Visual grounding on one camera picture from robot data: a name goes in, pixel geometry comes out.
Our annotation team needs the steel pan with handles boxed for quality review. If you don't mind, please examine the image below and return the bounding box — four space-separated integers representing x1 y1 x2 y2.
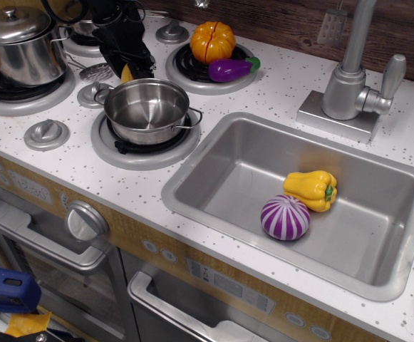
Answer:
93 78 203 145

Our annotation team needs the metal spatula on wall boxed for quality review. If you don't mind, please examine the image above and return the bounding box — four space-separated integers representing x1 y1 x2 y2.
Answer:
317 9 348 46

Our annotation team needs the blue clamp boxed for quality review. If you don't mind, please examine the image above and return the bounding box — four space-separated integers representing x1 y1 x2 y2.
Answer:
0 268 42 314

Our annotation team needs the silver oven door handle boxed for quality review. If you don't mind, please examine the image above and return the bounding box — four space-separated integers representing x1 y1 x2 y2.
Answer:
0 200 107 275

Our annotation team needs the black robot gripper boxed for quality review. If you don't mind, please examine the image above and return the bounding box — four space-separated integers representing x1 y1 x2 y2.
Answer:
89 1 155 78

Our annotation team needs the purple striped toy onion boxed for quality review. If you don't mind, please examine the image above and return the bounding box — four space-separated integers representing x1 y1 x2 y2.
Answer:
260 195 311 241

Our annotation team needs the middle grey stove knob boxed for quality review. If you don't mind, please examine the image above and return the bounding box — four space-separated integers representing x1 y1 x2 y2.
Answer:
77 81 114 109

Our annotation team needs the yellow cloth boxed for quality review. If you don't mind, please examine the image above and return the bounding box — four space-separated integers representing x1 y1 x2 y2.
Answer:
5 311 51 338

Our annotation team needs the large lidded steel pot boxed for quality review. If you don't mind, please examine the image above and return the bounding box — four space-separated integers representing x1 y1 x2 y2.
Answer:
0 6 68 87

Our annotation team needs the grey stove knob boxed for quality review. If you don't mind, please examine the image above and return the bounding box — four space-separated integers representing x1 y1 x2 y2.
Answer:
155 19 190 44
77 81 114 109
24 119 70 152

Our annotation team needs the back right stove burner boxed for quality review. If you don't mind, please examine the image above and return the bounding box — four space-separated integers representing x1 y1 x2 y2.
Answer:
165 43 257 95

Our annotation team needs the orange toy pumpkin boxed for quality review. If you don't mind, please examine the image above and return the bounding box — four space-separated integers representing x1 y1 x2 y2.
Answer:
190 21 236 65

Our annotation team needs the stove burner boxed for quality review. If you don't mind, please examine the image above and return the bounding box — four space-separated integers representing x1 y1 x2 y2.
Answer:
0 69 76 117
90 113 200 171
165 43 257 95
59 25 102 58

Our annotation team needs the small steel pot at back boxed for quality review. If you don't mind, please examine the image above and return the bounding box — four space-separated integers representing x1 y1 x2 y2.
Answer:
64 0 97 38

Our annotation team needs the front right stove burner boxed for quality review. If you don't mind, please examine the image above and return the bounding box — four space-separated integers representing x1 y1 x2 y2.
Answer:
90 113 200 171

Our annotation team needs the silver dishwasher door handle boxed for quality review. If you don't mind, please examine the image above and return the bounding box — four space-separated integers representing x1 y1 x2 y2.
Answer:
128 271 282 341

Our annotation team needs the silver sink basin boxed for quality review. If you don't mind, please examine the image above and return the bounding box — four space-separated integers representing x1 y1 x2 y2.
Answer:
162 113 414 301

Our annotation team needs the front left stove burner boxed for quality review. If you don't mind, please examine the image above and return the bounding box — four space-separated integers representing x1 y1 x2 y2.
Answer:
0 69 76 117

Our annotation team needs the silver toy faucet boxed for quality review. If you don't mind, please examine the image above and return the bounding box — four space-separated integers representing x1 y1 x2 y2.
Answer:
296 1 406 144

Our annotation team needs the purple toy eggplant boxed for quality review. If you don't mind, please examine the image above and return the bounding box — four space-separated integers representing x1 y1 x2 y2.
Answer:
207 57 261 83

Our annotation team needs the yellow toy corn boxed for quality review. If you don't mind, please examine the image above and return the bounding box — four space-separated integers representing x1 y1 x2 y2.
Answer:
120 63 134 83

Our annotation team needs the front grey stove knob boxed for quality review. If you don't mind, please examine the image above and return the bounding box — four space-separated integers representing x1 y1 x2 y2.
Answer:
24 119 70 152

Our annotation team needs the round silver oven dial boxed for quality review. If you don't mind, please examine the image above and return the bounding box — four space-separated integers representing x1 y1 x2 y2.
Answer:
64 200 109 242

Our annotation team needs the back left stove burner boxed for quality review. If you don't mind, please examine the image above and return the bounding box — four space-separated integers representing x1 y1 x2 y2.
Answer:
59 25 102 58

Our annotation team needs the yellow toy bell pepper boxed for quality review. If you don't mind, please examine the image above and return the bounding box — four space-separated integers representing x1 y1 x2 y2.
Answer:
283 170 338 212

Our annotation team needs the back grey stove knob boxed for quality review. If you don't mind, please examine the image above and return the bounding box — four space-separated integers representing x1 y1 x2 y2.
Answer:
155 19 190 44

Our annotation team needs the metal slotted skimmer spoon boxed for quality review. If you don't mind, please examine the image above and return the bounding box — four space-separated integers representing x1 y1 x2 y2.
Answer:
68 61 114 81

